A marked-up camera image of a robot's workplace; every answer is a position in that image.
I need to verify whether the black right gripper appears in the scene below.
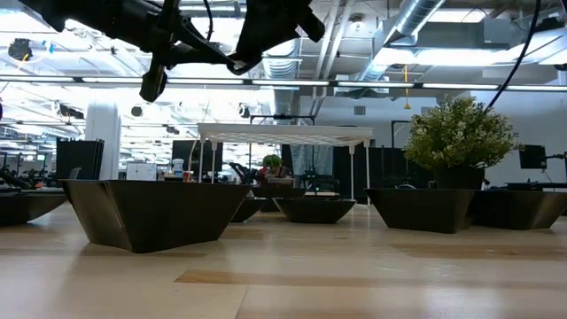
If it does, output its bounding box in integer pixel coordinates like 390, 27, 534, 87
229, 0, 327, 75

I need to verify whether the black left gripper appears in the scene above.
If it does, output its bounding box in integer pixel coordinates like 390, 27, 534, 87
166, 17, 243, 74

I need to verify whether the black square mini plate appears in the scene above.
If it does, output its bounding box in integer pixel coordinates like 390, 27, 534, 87
469, 189, 567, 231
58, 178, 252, 254
250, 186, 307, 214
363, 187, 478, 235

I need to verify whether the black leaf-shaped mini plate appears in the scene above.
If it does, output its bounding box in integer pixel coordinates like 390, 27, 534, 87
271, 197, 358, 225
0, 191, 69, 226
229, 197, 268, 224

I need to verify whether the long linear light bar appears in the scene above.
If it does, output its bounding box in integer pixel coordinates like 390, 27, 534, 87
0, 75, 567, 93

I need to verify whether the black screen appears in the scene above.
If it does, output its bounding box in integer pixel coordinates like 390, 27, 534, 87
171, 139, 224, 179

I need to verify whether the small plant in red pot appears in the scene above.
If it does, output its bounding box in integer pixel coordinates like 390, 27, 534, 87
261, 153, 284, 169

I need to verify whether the person at desk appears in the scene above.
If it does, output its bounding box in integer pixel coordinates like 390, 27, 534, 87
264, 164, 294, 185

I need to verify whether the white cabinet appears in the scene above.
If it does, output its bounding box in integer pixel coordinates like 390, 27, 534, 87
125, 161, 158, 182

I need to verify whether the white square column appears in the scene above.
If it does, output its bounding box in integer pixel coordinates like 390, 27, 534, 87
84, 95, 122, 182

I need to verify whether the yellow hanging pendant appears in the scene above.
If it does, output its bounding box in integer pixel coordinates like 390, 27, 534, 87
401, 64, 411, 111

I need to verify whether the black partition panel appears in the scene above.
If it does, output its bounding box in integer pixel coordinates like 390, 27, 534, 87
331, 144, 407, 200
55, 138, 105, 182

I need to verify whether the artificial plant in black pot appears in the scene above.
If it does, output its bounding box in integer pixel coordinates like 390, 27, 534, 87
403, 95, 520, 191

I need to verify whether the black monitor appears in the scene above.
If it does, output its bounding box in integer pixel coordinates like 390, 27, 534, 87
518, 144, 548, 171

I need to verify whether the silver spiral air duct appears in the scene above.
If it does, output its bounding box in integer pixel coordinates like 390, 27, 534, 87
353, 0, 447, 81
256, 39, 307, 119

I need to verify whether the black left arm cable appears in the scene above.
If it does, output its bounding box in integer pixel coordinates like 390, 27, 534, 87
201, 0, 214, 43

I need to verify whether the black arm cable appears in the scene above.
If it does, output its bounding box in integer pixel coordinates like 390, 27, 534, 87
485, 0, 542, 113
201, 0, 214, 43

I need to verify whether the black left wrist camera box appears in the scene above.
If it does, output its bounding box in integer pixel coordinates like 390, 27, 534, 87
138, 66, 169, 104

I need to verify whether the white wire rack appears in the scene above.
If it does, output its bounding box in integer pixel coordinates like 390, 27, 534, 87
197, 122, 376, 208

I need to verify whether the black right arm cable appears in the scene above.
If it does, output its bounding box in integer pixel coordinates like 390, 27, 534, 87
485, 0, 542, 113

